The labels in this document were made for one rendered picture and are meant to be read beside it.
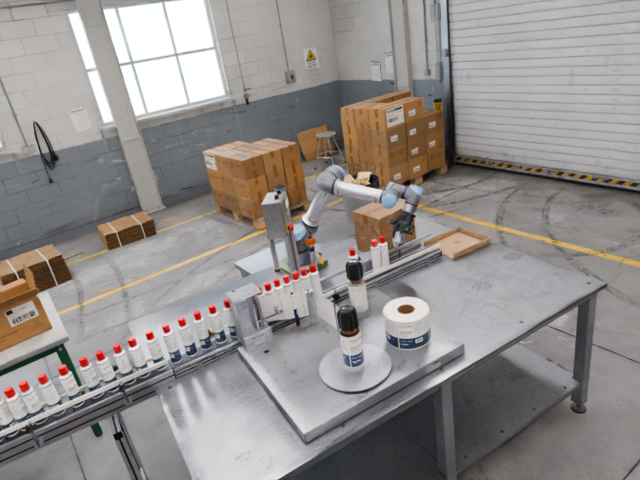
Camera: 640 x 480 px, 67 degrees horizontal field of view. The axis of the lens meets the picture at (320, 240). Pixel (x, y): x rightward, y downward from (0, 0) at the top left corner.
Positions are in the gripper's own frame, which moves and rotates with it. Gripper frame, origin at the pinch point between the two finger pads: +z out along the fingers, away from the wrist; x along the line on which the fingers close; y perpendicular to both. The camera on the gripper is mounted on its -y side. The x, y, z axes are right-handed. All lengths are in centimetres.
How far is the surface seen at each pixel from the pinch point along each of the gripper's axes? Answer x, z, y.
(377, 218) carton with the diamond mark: -4.5, -10.5, -16.3
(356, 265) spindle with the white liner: -48, 9, 32
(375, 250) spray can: -14.1, 5.4, 2.3
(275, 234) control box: -75, 8, -2
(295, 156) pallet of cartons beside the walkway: 108, -31, -341
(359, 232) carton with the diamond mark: 0.2, 2.7, -34.4
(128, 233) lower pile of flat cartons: -45, 127, -433
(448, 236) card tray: 53, -11, -12
